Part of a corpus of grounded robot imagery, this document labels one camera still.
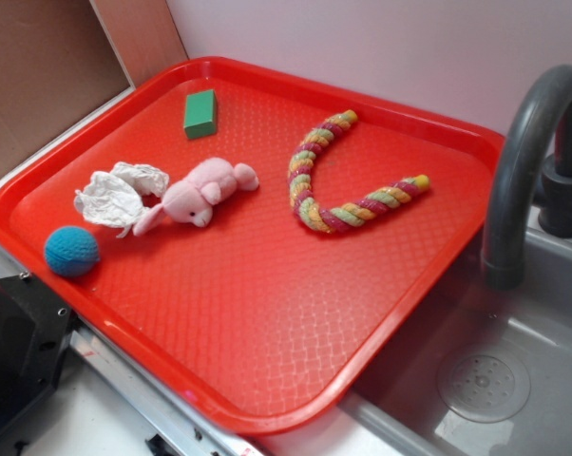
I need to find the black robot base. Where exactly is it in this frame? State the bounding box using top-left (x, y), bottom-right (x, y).
top-left (0, 275), bottom-right (76, 440)

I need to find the green rectangular block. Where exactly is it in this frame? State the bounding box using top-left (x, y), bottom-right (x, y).
top-left (183, 89), bottom-right (218, 140)

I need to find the red plastic tray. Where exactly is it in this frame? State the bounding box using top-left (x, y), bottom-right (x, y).
top-left (0, 57), bottom-right (504, 436)

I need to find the pink plush bunny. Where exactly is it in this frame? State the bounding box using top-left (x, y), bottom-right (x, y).
top-left (132, 158), bottom-right (259, 237)

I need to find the crumpled white paper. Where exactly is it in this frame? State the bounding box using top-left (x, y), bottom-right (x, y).
top-left (73, 161), bottom-right (170, 238)

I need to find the blue knitted ball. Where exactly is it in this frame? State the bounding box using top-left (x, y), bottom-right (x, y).
top-left (44, 226), bottom-right (100, 277)

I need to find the grey plastic sink basin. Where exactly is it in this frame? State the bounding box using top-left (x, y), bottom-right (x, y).
top-left (338, 204), bottom-right (572, 456)

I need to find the sink drain strainer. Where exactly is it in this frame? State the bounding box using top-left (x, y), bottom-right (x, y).
top-left (437, 346), bottom-right (531, 424)

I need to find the grey curved faucet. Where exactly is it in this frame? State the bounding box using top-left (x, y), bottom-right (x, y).
top-left (481, 65), bottom-right (572, 290)

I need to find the brown cardboard panel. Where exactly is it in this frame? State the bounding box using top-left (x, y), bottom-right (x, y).
top-left (0, 1), bottom-right (187, 181)

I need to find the multicolour twisted rope toy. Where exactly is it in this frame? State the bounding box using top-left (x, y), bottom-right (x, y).
top-left (287, 109), bottom-right (430, 234)

